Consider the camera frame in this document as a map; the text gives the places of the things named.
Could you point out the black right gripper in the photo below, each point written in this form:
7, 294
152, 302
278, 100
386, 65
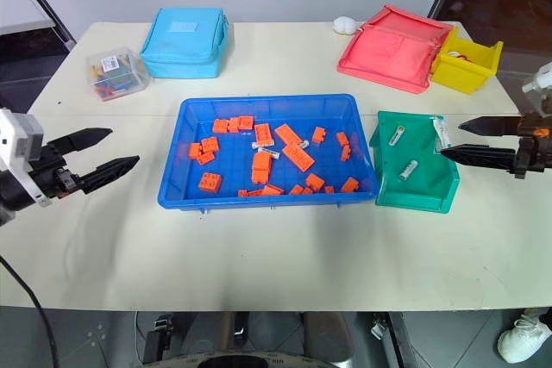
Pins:
528, 157

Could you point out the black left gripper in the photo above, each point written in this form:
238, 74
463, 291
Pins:
52, 172

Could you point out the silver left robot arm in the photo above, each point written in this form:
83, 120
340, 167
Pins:
8, 197

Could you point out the clear box of colourful pieces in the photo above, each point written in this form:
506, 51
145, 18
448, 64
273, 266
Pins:
116, 75

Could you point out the white paper label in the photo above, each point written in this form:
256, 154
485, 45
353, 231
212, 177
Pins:
440, 133

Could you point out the yellow plastic bin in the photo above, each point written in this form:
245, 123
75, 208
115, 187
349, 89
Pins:
459, 75

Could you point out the white battery green print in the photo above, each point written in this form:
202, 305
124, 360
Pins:
397, 135
409, 170

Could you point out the small orange building block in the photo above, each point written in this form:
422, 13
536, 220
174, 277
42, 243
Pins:
329, 189
194, 150
346, 154
296, 190
343, 139
319, 135
308, 191

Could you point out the green plastic bin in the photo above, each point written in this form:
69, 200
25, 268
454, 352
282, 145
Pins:
388, 202

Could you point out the pink fabric pouch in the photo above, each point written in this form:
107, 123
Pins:
388, 51

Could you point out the light blue fabric pouch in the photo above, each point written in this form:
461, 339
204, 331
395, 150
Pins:
183, 47

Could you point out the blue plastic tray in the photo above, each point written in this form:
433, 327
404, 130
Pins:
235, 202

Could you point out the flat orange building block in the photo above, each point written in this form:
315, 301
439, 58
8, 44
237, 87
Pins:
250, 193

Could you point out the white lumpy object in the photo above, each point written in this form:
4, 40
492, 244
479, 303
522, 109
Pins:
345, 25

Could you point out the long orange building block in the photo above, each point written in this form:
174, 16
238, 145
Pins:
298, 157
288, 134

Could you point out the white sneaker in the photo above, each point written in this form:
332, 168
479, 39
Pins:
524, 335

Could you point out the metal table leg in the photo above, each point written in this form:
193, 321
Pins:
394, 338

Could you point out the black bracket under table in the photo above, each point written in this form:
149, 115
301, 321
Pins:
157, 338

